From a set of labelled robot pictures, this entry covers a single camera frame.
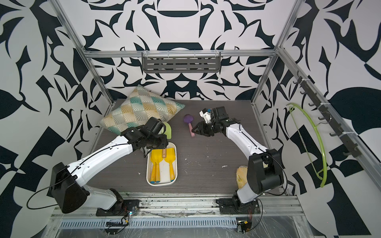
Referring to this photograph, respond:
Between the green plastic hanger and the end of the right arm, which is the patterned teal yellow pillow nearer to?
the end of the right arm

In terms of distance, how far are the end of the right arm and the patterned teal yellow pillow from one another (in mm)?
264

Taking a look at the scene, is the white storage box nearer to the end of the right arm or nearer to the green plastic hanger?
the end of the right arm

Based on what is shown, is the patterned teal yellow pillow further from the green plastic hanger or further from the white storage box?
the green plastic hanger

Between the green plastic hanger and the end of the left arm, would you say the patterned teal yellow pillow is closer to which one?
the end of the left arm

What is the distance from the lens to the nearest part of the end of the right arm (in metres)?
0.64

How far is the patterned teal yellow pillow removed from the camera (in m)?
0.92

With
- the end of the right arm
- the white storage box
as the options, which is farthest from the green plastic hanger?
the white storage box

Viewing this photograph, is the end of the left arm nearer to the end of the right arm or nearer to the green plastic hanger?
the end of the right arm

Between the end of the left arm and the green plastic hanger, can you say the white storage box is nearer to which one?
the end of the left arm
